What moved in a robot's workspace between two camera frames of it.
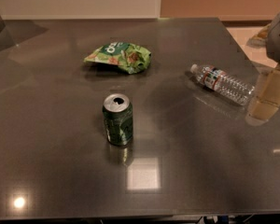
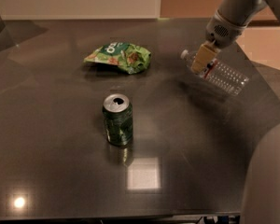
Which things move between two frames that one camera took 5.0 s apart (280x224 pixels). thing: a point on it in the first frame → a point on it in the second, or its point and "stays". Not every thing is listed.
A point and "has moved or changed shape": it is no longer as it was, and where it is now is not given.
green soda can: x=119 y=119 stays
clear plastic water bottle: x=223 y=83 has moved or changed shape
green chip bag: x=131 y=57 stays
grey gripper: x=279 y=39 → x=223 y=32
